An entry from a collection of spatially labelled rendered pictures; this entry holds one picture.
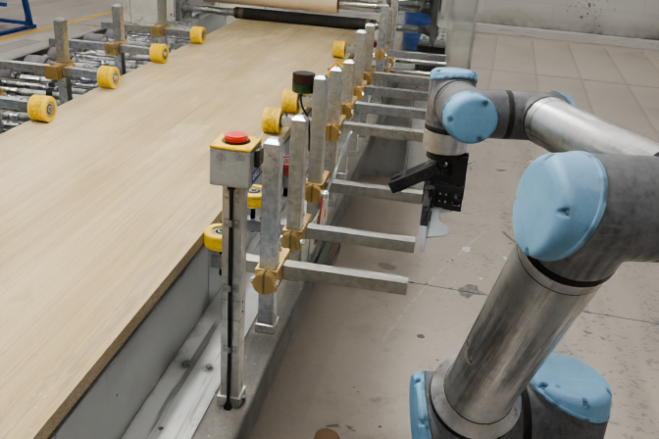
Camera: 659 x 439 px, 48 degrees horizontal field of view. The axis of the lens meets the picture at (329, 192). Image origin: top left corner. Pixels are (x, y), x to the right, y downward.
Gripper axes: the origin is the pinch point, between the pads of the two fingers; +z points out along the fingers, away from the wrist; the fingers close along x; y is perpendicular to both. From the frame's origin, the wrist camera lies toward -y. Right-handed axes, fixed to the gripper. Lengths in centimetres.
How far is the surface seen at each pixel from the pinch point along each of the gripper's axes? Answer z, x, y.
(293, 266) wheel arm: 8.8, -5.8, -26.7
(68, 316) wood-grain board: 4, -47, -56
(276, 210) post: -5.9, -10.7, -29.7
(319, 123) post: -10, 39, -34
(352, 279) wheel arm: 9.9, -5.5, -13.5
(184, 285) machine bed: 18, -8, -51
